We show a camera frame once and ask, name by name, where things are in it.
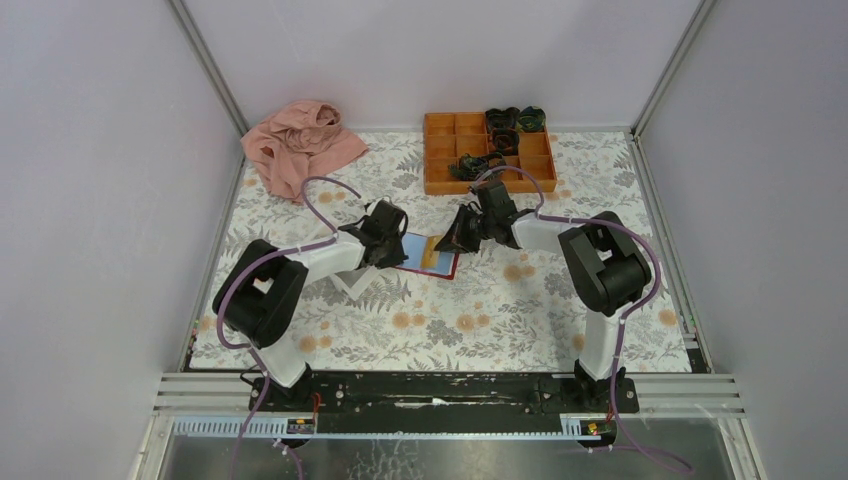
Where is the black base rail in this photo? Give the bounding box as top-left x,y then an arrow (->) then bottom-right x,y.
249,370 -> 640,434

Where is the green rolled belt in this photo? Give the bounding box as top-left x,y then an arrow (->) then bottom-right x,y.
516,106 -> 547,133

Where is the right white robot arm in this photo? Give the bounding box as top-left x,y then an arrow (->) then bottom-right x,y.
434,180 -> 653,412

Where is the black rolled belt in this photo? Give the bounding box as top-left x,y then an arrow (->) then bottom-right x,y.
484,107 -> 520,133

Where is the orange compartment tray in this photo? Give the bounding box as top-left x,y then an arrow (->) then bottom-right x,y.
423,112 -> 558,195

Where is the dark rolled belt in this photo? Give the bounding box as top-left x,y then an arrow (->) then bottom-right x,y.
490,128 -> 520,156

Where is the floral table mat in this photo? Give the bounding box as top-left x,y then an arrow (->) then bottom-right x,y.
210,132 -> 654,372

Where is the pink crumpled cloth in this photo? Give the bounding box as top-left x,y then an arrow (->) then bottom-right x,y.
241,100 -> 368,203

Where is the camouflage rolled belt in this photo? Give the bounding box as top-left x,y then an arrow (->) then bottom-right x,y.
448,152 -> 506,181

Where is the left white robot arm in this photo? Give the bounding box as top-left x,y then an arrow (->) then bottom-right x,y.
213,200 -> 408,411

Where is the white plastic card box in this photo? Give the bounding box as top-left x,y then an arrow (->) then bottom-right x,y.
329,266 -> 379,301

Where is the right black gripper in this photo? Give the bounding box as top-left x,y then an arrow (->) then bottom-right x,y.
435,204 -> 496,254

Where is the red card holder wallet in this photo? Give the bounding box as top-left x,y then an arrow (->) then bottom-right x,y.
396,233 -> 459,280

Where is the gold VIP card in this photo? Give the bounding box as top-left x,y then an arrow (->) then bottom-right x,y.
420,236 -> 441,270

